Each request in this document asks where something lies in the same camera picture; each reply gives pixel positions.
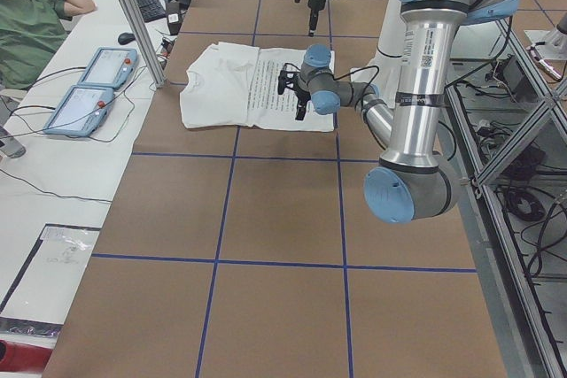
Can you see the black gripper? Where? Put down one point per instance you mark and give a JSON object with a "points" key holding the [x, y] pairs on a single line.
{"points": [[314, 2], [302, 98]]}

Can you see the white long-sleeve printed shirt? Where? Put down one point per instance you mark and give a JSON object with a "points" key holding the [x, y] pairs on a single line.
{"points": [[236, 84]]}

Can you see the black keyboard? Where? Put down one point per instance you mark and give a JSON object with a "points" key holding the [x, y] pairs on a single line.
{"points": [[151, 10]]}

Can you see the black computer mouse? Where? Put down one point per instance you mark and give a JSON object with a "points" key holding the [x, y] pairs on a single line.
{"points": [[125, 38]]}

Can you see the upper blue teach pendant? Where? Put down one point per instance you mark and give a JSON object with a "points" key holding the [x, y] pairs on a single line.
{"points": [[110, 67]]}

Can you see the blue teach pendant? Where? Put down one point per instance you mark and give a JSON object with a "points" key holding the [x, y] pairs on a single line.
{"points": [[80, 112], [110, 67]]}

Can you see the lower blue teach pendant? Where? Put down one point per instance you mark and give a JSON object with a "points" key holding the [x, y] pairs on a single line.
{"points": [[80, 112]]}

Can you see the person in green shirt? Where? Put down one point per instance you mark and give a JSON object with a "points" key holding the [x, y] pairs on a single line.
{"points": [[31, 34]]}

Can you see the grey water bottle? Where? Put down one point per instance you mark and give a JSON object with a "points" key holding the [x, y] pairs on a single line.
{"points": [[10, 146]]}

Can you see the clear plastic bag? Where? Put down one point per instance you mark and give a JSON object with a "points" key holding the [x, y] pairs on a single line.
{"points": [[39, 298]]}

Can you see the red fire extinguisher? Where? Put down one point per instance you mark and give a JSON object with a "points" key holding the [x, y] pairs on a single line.
{"points": [[24, 358]]}

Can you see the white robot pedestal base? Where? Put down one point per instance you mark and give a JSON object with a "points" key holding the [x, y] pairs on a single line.
{"points": [[376, 50]]}

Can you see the aluminium frame post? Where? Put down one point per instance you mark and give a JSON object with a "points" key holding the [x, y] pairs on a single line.
{"points": [[138, 27]]}

